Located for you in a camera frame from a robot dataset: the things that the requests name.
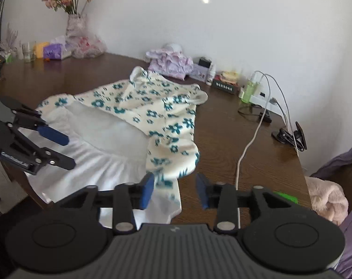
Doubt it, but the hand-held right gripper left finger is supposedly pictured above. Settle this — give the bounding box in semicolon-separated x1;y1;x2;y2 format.
60;172;156;233

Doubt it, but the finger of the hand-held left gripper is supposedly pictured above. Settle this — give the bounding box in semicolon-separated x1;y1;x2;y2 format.
7;125;76;171
0;94;70;146

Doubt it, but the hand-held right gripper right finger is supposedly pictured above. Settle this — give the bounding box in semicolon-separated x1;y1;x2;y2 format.
195;173;294;234

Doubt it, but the white garment with teal flowers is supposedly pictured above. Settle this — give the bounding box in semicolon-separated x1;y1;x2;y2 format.
25;66;209;229

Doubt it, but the purple tissue pack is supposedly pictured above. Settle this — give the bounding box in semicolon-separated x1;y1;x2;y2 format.
43;43;72;61

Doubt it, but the green case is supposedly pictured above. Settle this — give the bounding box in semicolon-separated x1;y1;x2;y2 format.
273;191;299;205

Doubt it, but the clear drinking glass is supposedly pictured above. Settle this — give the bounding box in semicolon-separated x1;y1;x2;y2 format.
21;42;37;63

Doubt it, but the clear plastic bag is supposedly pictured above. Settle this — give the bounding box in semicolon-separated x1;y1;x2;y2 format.
51;33;107;59

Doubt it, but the black clip stand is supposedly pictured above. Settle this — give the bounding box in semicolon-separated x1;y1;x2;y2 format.
271;128;296;146

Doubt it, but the dried lavender bunch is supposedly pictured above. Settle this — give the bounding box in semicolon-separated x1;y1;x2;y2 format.
0;25;19;63

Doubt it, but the black box with white print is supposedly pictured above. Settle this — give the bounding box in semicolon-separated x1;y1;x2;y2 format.
212;79;240;96

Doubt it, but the green spray bottle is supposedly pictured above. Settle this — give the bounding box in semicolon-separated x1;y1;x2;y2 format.
240;77;258;103

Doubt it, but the white power strip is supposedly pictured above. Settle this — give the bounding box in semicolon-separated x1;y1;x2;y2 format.
238;89;277;108

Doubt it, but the patterned flower vase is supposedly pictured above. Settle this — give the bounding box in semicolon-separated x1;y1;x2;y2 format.
66;14;88;40

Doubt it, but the white spray bottle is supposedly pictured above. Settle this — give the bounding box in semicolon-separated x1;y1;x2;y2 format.
206;63;217;86

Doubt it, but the yellow snack box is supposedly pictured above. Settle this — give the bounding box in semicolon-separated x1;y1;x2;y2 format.
220;70;241;84

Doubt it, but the small illustrated white box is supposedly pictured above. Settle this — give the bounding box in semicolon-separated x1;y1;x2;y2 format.
189;62;213;82

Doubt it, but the pink dotted garment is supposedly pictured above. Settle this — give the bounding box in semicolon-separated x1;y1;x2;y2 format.
151;61;194;80

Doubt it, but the pink fluffy cloth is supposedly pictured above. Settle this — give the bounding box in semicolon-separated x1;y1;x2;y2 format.
305;177;349;226

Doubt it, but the white charger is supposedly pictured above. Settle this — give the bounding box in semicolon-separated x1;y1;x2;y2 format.
250;71;265;89

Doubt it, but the lilac floral ruffled garment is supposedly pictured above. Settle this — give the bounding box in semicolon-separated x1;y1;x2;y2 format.
146;46;192;72

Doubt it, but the wooden chair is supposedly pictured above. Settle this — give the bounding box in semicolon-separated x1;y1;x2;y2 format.
324;166;352;210

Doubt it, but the purple jacket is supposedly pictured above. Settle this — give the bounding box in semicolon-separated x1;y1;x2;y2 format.
310;134;352;279

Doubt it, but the black cable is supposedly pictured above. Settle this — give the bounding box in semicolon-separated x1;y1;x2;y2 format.
238;105;272;124

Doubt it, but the thin white cable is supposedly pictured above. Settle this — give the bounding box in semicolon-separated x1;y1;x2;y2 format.
256;71;300;153

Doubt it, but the thin cable with grey plug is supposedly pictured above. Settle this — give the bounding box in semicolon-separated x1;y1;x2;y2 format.
253;70;280;105

